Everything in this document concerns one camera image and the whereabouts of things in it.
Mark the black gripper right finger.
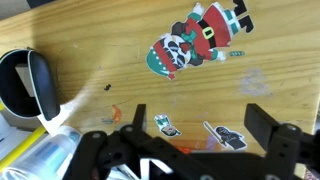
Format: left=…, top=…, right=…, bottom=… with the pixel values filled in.
left=244, top=103, right=320, bottom=180

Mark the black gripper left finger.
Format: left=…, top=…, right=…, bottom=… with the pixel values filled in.
left=63, top=103, right=174, bottom=180

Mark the small orange sticker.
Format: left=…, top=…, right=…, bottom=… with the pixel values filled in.
left=101, top=104, right=123, bottom=125

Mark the small elf sticker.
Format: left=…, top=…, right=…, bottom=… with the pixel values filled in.
left=153, top=113, right=183, bottom=138

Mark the black ninja sticker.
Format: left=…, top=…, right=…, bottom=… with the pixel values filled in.
left=203, top=121, right=248, bottom=151

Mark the small green sticker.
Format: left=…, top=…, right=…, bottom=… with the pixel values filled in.
left=228, top=50, right=246, bottom=57

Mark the wooden table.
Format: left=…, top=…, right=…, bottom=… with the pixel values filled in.
left=0, top=0, right=320, bottom=168

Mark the black open glasses case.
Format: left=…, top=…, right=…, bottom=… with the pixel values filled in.
left=0, top=48, right=62, bottom=122

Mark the large Santa character sticker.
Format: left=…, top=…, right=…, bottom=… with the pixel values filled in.
left=145, top=1, right=256, bottom=81

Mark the clear plastic tumbler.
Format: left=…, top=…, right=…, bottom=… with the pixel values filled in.
left=0, top=124, right=84, bottom=180

